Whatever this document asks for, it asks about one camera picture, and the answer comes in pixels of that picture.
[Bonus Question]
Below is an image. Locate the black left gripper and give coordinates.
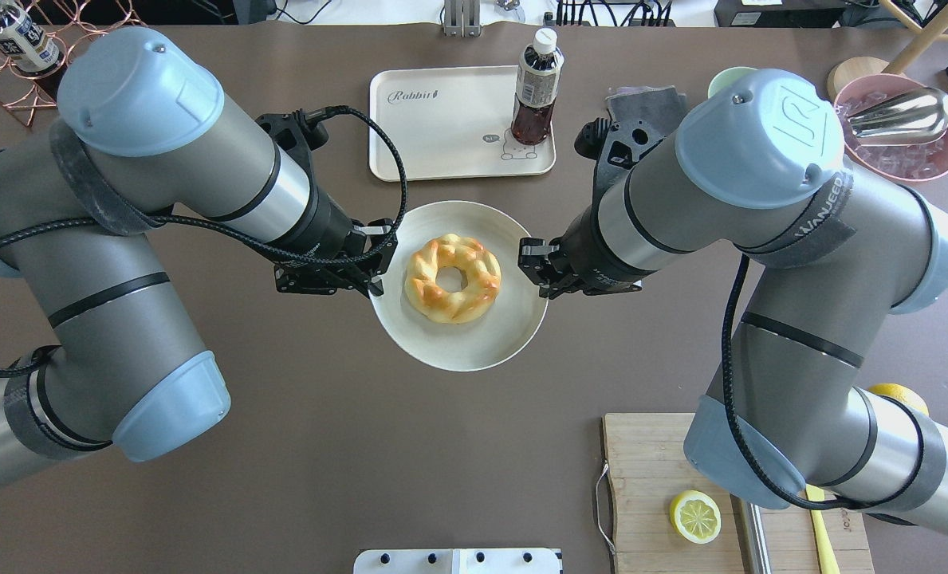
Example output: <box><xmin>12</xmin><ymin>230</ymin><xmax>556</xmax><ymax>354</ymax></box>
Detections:
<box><xmin>273</xmin><ymin>199</ymin><xmax>398</xmax><ymax>298</ymax></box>

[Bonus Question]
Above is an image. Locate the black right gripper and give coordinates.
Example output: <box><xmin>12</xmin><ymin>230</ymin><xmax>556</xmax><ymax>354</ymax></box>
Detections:
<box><xmin>518</xmin><ymin>210</ymin><xmax>643</xmax><ymax>299</ymax></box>

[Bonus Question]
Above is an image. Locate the white round plate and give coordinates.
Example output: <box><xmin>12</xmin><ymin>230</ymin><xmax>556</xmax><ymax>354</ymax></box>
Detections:
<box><xmin>371</xmin><ymin>200</ymin><xmax>548</xmax><ymax>373</ymax></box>

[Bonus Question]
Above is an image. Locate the glazed twisted donut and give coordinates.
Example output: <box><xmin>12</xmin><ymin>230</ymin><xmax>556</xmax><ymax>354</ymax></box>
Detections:
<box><xmin>403</xmin><ymin>234</ymin><xmax>502</xmax><ymax>324</ymax></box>

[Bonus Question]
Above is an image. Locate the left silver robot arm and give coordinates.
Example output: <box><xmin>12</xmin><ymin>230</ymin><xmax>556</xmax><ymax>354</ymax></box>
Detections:
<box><xmin>0</xmin><ymin>28</ymin><xmax>401</xmax><ymax>488</ymax></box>

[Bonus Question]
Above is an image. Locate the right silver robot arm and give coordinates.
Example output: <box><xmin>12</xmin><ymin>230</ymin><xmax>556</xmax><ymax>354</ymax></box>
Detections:
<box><xmin>518</xmin><ymin>69</ymin><xmax>948</xmax><ymax>536</ymax></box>

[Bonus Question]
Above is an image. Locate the cream rectangular tray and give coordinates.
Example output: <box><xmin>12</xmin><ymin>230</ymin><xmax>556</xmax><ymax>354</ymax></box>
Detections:
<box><xmin>369</xmin><ymin>65</ymin><xmax>557</xmax><ymax>179</ymax></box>

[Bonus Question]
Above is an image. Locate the dark drink bottle on tray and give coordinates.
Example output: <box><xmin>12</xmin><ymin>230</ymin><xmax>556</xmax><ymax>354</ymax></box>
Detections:
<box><xmin>510</xmin><ymin>28</ymin><xmax>564</xmax><ymax>146</ymax></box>

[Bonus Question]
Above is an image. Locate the grey folded cloth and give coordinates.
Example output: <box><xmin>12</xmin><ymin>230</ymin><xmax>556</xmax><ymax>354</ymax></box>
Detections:
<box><xmin>606</xmin><ymin>86</ymin><xmax>688</xmax><ymax>134</ymax></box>

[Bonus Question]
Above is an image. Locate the green bowl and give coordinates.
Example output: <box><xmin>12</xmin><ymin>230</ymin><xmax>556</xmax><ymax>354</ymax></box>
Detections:
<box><xmin>707</xmin><ymin>66</ymin><xmax>757</xmax><ymax>99</ymax></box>

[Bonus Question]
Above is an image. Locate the half lemon slice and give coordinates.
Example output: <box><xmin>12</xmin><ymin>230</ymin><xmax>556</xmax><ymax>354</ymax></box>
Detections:
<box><xmin>668</xmin><ymin>489</ymin><xmax>722</xmax><ymax>545</ymax></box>

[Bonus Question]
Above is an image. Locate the steel muddler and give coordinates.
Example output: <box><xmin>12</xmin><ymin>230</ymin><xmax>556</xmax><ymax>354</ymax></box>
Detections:
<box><xmin>731</xmin><ymin>495</ymin><xmax>773</xmax><ymax>573</ymax></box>

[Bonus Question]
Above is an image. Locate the yellow lemon upper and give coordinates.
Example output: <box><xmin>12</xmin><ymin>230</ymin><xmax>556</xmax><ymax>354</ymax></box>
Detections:
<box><xmin>867</xmin><ymin>383</ymin><xmax>930</xmax><ymax>415</ymax></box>

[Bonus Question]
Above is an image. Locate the pink bowl with ice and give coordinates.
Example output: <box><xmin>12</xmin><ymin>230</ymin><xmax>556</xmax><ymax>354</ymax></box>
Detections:
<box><xmin>834</xmin><ymin>75</ymin><xmax>948</xmax><ymax>183</ymax></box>

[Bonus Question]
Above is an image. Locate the steel ice scoop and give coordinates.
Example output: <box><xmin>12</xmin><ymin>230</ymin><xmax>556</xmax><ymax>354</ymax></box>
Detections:
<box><xmin>847</xmin><ymin>87</ymin><xmax>948</xmax><ymax>146</ymax></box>

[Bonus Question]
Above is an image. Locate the yellow plastic knife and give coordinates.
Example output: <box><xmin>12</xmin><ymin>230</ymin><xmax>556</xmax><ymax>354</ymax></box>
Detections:
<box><xmin>805</xmin><ymin>484</ymin><xmax>840</xmax><ymax>574</ymax></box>

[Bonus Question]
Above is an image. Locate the bottle in copper rack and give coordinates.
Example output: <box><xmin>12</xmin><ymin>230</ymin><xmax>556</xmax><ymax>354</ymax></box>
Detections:
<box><xmin>0</xmin><ymin>1</ymin><xmax>65</xmax><ymax>77</ymax></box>

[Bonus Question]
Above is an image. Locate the wooden mug tree stand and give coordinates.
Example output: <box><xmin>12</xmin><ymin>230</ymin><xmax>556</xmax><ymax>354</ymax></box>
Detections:
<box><xmin>827</xmin><ymin>0</ymin><xmax>948</xmax><ymax>101</ymax></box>

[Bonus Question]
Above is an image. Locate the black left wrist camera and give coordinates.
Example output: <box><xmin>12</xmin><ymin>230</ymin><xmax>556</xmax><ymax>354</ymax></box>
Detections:
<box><xmin>254</xmin><ymin>109</ymin><xmax>330</xmax><ymax>174</ymax></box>

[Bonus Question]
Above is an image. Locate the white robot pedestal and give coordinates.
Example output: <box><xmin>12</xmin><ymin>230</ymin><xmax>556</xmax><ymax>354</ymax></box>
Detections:
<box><xmin>353</xmin><ymin>546</ymin><xmax>564</xmax><ymax>573</ymax></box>

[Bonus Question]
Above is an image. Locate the copper wire bottle rack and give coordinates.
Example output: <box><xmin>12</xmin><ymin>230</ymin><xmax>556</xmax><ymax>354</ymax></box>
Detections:
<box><xmin>0</xmin><ymin>1</ymin><xmax>147</xmax><ymax>130</ymax></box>

